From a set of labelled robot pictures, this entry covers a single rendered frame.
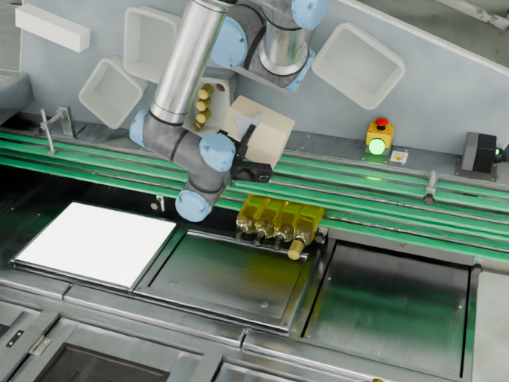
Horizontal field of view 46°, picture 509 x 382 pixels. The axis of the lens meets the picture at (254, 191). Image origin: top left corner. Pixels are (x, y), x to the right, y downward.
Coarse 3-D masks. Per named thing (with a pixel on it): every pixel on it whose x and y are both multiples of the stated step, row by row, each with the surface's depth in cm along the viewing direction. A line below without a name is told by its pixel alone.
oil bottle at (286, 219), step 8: (288, 208) 177; (296, 208) 177; (280, 216) 174; (288, 216) 174; (296, 216) 174; (280, 224) 171; (288, 224) 171; (280, 232) 170; (288, 232) 170; (288, 240) 172
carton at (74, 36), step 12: (24, 12) 193; (36, 12) 195; (48, 12) 197; (24, 24) 195; (36, 24) 194; (48, 24) 192; (60, 24) 193; (72, 24) 194; (48, 36) 195; (60, 36) 193; (72, 36) 192; (84, 36) 193; (72, 48) 194; (84, 48) 196
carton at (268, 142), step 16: (240, 96) 154; (240, 112) 148; (256, 112) 151; (272, 112) 153; (224, 128) 153; (272, 128) 148; (288, 128) 150; (256, 144) 152; (272, 144) 150; (256, 160) 155; (272, 160) 153
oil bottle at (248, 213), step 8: (248, 200) 181; (256, 200) 181; (264, 200) 181; (248, 208) 177; (256, 208) 177; (240, 216) 174; (248, 216) 174; (256, 216) 175; (240, 224) 173; (248, 224) 173; (248, 232) 175
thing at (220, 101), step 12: (204, 84) 190; (216, 96) 191; (228, 96) 181; (192, 108) 195; (216, 108) 193; (228, 108) 183; (192, 120) 197; (216, 120) 196; (192, 132) 196; (204, 132) 195; (216, 132) 195
